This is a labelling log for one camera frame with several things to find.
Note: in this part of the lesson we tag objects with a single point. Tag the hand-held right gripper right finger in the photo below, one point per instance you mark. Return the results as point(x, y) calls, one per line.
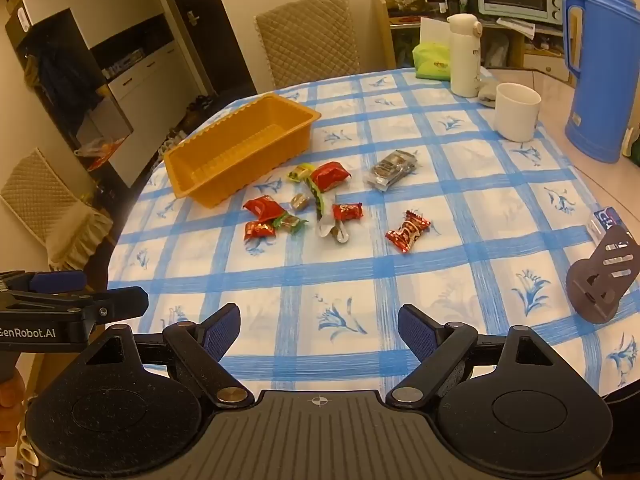
point(412, 330)

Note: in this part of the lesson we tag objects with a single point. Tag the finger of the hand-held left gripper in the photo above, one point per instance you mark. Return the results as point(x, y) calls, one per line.
point(125, 300)
point(57, 280)

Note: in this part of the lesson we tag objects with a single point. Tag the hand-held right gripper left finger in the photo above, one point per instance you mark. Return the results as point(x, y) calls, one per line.
point(222, 332)

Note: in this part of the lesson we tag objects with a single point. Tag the red white twisted candy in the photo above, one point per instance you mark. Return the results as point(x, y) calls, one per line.
point(407, 230)

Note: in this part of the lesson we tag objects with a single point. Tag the small red candy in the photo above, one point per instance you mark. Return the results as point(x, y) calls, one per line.
point(348, 211)
point(259, 230)

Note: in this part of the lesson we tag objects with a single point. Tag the green brown candy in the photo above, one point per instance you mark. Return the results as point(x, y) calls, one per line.
point(290, 222)

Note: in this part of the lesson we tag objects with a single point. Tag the red snack packet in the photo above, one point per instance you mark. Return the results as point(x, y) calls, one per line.
point(328, 176)
point(261, 206)

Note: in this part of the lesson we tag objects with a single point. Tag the white pouch with green end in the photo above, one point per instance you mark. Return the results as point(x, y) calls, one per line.
point(325, 224)

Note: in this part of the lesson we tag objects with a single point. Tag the clear brown candy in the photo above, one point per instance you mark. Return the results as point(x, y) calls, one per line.
point(300, 201)

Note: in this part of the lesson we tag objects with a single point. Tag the clear nut snack packet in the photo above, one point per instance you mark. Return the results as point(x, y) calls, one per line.
point(391, 170)

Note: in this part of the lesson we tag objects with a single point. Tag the yellow green candy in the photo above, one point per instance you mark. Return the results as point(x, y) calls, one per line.
point(299, 173)

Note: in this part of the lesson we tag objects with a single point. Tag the orange plastic tray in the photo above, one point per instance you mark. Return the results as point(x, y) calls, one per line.
point(240, 145)

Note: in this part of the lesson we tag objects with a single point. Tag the person's left hand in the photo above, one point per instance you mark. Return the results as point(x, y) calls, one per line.
point(10, 402)

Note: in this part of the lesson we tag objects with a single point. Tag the quilted beige chair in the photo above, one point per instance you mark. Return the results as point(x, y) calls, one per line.
point(45, 205)
point(307, 40)

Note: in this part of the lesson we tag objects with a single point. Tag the blue checked tablecloth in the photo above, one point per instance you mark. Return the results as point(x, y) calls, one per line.
point(350, 270)

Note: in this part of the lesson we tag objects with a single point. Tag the brown phone stand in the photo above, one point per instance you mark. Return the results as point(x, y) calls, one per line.
point(597, 285)

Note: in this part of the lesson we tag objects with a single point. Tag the row of shoes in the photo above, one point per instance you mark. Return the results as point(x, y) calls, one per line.
point(195, 107)

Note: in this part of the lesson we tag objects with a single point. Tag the white cabinet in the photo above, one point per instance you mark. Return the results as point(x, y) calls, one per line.
point(145, 85)

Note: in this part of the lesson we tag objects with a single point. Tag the blue white small box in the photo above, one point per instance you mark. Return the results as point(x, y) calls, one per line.
point(602, 222)

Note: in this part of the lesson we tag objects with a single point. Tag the white cup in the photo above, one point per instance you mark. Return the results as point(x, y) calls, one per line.
point(517, 112)

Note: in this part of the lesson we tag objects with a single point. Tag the grey cloth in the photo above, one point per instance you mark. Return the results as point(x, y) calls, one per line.
point(486, 94)

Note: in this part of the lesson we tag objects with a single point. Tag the green tissue pack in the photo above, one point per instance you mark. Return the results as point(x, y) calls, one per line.
point(430, 62)

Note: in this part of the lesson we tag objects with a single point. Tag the white insulated bottle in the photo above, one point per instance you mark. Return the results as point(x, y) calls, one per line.
point(465, 60)

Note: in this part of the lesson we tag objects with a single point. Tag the dark door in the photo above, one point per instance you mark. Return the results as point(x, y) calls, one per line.
point(220, 25)

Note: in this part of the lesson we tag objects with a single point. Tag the wooden shelf unit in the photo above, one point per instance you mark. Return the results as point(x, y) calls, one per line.
point(385, 35)

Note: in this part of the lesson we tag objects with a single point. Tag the blue thermos jug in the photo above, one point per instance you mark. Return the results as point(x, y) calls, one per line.
point(600, 85)

